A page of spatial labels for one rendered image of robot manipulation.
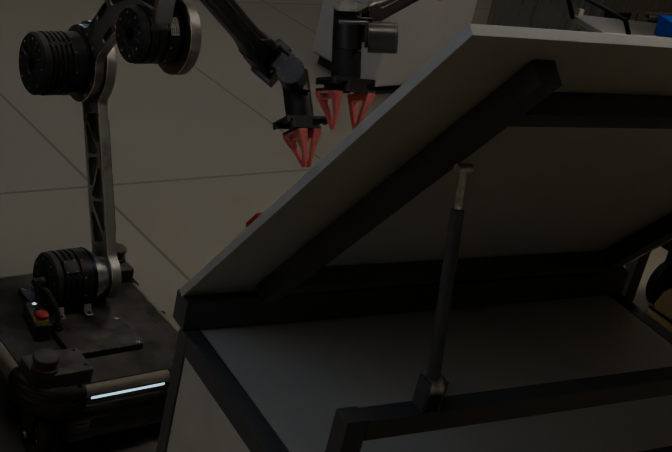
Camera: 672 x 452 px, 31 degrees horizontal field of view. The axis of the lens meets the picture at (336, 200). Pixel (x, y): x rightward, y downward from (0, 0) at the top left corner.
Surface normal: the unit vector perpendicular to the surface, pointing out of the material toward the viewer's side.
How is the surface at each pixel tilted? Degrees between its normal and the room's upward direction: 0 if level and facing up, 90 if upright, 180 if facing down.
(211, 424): 90
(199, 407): 90
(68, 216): 0
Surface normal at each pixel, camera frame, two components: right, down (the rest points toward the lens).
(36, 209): 0.22, -0.90
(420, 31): 0.62, 0.44
